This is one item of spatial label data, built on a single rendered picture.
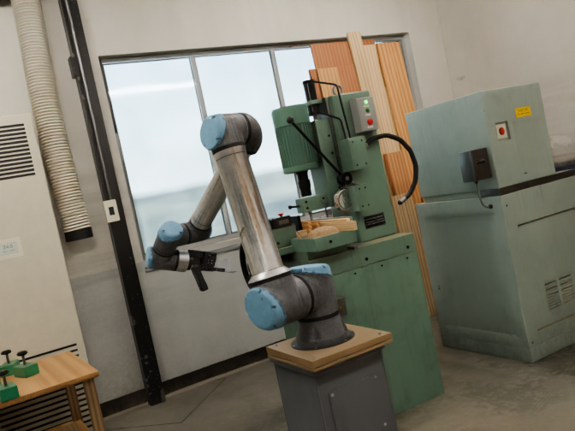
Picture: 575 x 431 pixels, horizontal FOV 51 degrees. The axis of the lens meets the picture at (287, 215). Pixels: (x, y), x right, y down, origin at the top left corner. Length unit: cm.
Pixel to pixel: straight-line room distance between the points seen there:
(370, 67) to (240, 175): 290
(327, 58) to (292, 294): 286
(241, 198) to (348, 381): 71
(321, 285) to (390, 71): 299
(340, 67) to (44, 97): 211
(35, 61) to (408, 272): 232
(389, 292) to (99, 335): 182
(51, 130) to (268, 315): 207
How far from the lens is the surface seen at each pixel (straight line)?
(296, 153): 284
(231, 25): 437
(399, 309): 294
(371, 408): 219
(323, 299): 209
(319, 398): 206
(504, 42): 502
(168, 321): 396
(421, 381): 307
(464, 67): 529
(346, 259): 276
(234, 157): 202
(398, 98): 482
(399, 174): 459
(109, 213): 373
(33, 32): 380
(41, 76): 372
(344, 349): 204
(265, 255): 199
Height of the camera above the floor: 116
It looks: 3 degrees down
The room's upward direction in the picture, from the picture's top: 12 degrees counter-clockwise
